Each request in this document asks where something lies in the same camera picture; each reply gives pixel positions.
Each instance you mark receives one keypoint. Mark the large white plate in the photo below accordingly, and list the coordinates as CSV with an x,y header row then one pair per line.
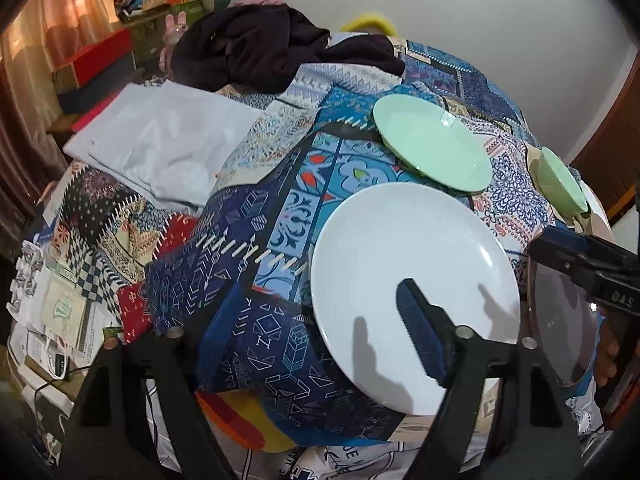
x,y
400,240

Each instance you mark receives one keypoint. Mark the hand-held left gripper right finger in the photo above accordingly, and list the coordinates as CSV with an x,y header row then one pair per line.
x,y
420,330

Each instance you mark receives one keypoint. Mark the orange curtain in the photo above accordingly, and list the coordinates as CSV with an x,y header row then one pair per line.
x,y
45,20

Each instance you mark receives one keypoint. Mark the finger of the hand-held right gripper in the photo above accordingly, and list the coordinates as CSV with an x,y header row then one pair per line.
x,y
565,252

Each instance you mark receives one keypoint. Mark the grey folded cloth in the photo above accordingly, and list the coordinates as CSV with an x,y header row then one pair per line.
x,y
160,140

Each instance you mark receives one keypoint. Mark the green plate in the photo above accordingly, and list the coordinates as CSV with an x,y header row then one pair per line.
x,y
430,145

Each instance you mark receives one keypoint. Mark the red box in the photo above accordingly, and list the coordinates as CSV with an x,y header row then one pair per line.
x,y
92,57

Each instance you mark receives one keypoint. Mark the brown wooden door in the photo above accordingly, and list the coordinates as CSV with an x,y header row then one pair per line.
x,y
610,150

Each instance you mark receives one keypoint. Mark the brown glass plate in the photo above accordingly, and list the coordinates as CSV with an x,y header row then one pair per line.
x,y
565,330

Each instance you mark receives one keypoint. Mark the dark cloth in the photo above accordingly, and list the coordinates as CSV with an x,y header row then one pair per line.
x,y
250,50

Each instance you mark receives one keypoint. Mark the person's right hand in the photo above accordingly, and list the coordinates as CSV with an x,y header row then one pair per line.
x,y
606,355

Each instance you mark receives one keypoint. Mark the green bowl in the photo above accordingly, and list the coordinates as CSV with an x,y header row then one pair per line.
x,y
557,180

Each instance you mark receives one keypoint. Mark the orange and yellow cushion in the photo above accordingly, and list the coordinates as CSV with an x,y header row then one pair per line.
x,y
240,420

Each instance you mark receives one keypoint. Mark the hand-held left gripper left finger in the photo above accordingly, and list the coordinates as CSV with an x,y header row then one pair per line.
x,y
220,340

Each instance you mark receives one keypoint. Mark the green box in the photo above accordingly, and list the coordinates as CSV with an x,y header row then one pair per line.
x,y
150,30

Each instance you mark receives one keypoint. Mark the pink plush toy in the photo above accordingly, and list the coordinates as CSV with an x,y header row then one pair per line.
x,y
177,27

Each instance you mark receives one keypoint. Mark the blue patchwork blanket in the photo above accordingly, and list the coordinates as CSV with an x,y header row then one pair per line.
x,y
280,200

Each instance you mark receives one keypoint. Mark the pile of white papers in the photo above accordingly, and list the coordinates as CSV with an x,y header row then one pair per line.
x,y
55,305

